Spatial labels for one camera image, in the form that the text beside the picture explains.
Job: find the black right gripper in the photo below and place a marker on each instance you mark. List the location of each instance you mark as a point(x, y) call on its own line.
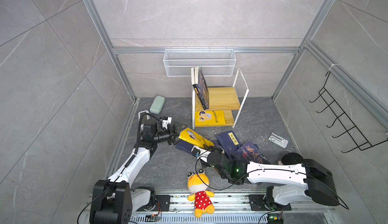
point(216, 151)

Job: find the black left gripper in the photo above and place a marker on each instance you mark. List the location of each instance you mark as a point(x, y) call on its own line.
point(173, 134)

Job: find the yellow cartoon book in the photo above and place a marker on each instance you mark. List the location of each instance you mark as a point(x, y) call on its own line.
point(195, 139)

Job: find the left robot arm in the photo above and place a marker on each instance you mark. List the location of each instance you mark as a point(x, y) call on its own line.
point(113, 201)

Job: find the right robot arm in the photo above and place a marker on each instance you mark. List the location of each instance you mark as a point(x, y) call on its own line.
point(304, 181)

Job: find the navy book with yellow label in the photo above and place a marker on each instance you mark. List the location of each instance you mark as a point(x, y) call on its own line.
point(185, 146)

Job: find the yellow book on lower shelf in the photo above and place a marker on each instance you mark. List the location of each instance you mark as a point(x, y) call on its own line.
point(209, 118)

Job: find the mint green case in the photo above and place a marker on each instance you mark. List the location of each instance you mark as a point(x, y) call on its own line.
point(157, 105)

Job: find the white digital clock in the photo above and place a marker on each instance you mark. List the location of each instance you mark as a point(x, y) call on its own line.
point(143, 116)

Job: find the yellow frog plush toy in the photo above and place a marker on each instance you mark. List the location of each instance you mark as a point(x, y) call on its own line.
point(197, 185)

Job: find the white metal phone stand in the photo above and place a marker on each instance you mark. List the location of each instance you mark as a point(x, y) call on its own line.
point(278, 140)

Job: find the black upright book on shelf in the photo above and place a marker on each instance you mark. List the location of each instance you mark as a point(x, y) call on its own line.
point(196, 89)

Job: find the black-haired doll plush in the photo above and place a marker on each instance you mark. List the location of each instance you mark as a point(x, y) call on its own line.
point(291, 158)

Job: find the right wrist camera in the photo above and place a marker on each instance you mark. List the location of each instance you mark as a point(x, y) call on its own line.
point(200, 153)

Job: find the white wire mesh basket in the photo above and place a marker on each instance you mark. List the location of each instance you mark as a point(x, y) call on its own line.
point(213, 62)

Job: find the black wire hook rack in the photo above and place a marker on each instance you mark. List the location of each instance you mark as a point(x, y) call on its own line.
point(342, 119)

